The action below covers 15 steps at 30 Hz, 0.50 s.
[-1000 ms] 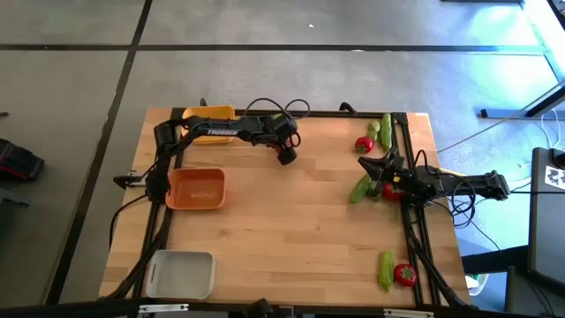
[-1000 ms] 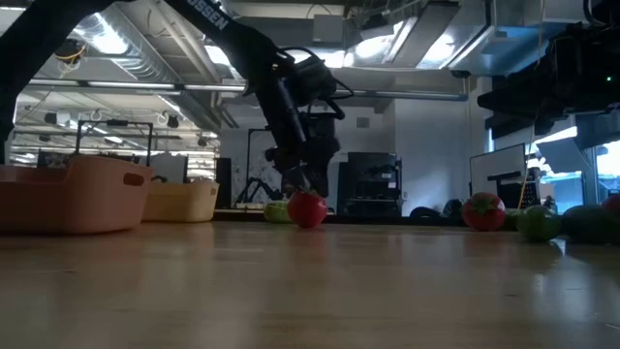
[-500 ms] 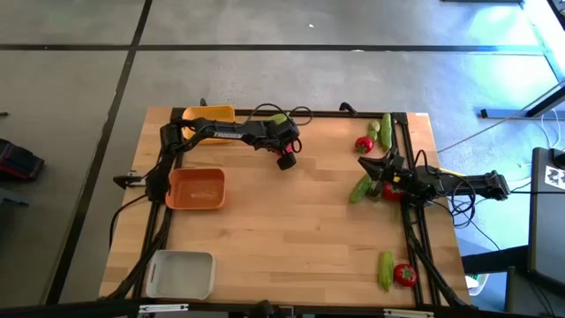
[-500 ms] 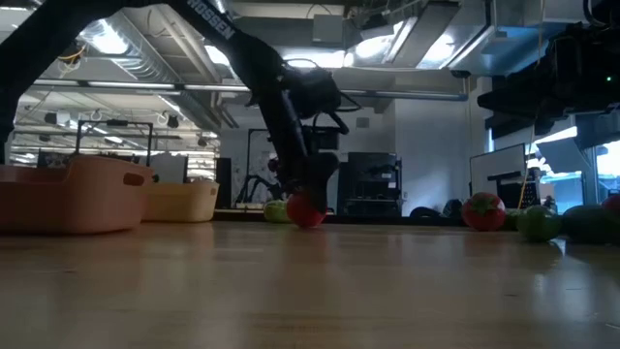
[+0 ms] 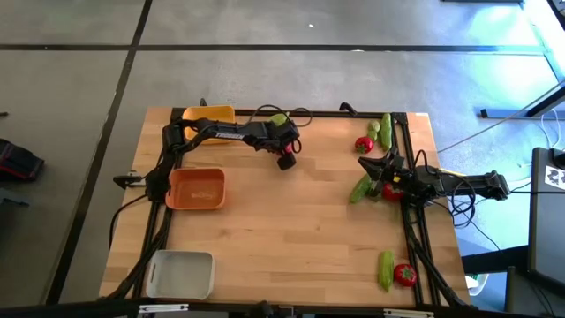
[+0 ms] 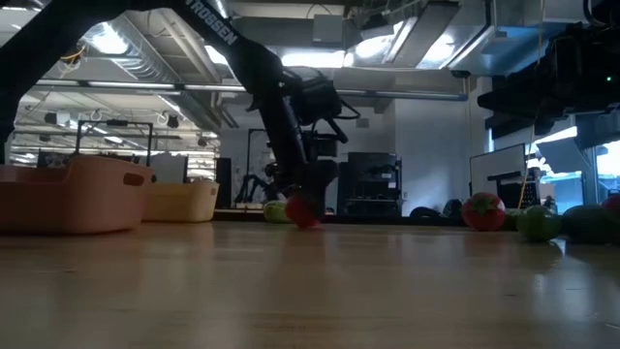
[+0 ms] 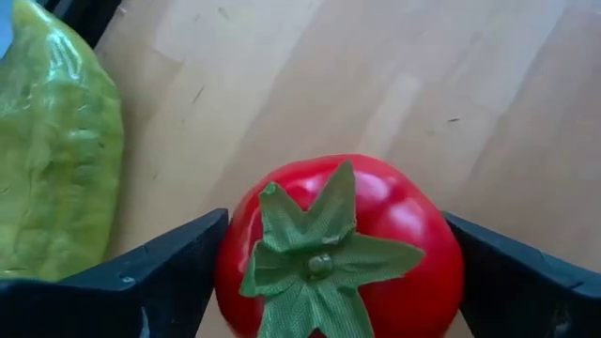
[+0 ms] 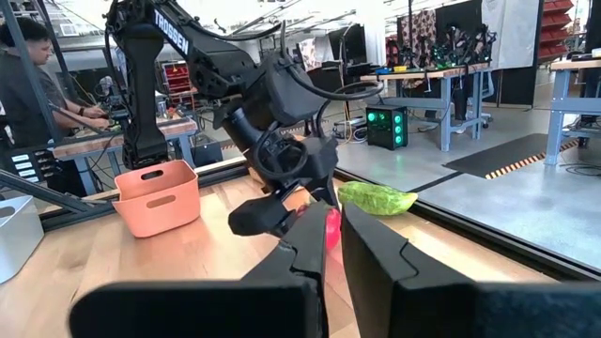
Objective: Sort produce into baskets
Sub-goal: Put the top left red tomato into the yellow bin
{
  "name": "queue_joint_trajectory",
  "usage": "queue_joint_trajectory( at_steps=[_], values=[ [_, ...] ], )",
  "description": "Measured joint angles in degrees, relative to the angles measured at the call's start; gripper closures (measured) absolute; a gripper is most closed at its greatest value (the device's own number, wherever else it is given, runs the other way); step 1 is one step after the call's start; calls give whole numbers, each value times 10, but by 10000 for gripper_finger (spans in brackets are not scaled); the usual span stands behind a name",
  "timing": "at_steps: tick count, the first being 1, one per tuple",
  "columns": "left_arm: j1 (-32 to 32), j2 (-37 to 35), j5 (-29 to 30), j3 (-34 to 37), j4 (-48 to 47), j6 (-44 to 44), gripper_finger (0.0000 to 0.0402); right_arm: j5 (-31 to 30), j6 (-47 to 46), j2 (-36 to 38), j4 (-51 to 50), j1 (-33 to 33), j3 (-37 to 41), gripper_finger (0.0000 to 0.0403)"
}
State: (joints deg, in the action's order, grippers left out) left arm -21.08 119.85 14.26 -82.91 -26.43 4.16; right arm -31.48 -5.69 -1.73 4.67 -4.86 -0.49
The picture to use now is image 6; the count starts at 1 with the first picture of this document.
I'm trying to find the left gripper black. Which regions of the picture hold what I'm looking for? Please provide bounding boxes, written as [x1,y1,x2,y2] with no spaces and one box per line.
[249,81,340,222]

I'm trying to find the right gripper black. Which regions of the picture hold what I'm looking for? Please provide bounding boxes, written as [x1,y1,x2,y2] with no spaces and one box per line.
[477,18,620,122]

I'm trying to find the green ridged cucumber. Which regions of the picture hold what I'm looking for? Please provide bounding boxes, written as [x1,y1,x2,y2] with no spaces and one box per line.
[560,205,620,245]
[263,200,293,225]

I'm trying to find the small green lime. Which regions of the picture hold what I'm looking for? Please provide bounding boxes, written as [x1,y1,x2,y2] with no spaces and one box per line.
[503,207,523,232]
[515,204,563,244]

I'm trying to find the black shelf cabinet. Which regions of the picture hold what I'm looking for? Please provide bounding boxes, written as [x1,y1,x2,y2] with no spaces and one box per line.
[337,151,403,217]

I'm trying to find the white whiteboard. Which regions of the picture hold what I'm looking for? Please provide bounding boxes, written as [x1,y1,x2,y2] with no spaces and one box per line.
[469,143,528,200]

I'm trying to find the black desk stand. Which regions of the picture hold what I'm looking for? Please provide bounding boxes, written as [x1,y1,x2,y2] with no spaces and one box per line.
[486,168,543,210]

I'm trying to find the black column box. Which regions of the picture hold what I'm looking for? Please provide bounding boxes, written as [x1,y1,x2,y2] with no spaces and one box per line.
[215,157,233,210]

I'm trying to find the black bag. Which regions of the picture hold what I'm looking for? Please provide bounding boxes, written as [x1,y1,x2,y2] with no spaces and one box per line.
[409,206,443,219]
[441,198,465,219]

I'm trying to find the yellow plastic basket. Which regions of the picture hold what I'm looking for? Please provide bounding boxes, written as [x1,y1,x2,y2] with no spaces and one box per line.
[141,179,221,224]

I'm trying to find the grey ceiling pipe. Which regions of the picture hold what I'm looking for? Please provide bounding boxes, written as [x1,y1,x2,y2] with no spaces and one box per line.
[36,79,470,102]

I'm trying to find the ceiling light panel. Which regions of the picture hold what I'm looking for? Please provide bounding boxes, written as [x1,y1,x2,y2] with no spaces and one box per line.
[280,49,348,69]
[203,44,230,67]

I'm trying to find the grey ceiling junction box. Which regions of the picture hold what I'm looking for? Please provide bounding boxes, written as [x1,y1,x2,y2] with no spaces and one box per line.
[312,14,346,46]

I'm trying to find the orange plastic basket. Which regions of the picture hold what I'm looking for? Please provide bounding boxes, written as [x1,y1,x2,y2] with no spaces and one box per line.
[0,154,155,237]

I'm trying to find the black yellow ceiling device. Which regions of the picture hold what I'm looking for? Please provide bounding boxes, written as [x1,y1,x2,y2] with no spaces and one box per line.
[58,42,88,68]

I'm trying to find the black aluminium table frame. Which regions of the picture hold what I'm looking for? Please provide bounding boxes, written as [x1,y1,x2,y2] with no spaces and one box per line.
[212,207,620,229]

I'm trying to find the yellow hanging cable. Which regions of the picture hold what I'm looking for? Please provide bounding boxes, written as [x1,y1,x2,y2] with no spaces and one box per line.
[515,0,546,210]

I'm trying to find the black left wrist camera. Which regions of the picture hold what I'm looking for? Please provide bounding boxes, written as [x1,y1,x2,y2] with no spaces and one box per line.
[283,66,362,159]

